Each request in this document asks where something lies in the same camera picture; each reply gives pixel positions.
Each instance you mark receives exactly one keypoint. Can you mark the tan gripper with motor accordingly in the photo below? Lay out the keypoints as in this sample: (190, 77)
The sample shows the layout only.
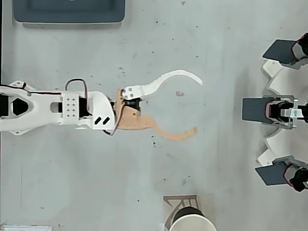
(131, 119)

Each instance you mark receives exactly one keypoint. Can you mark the black paper cup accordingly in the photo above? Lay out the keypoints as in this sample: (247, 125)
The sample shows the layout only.
(192, 223)

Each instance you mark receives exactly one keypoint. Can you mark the printed paper mat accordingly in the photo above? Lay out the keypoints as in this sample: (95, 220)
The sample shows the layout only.
(207, 201)

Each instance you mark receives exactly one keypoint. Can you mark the grey plastic tray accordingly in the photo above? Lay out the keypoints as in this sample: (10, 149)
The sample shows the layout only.
(69, 10)

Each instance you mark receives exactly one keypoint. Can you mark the grey paddle valve unit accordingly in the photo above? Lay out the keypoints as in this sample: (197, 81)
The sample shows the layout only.
(270, 175)
(255, 109)
(279, 50)

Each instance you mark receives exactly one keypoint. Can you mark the white round dispenser stand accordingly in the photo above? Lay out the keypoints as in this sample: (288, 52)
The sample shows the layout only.
(286, 81)

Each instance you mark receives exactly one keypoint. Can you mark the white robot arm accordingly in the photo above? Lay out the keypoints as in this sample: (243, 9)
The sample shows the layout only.
(43, 108)

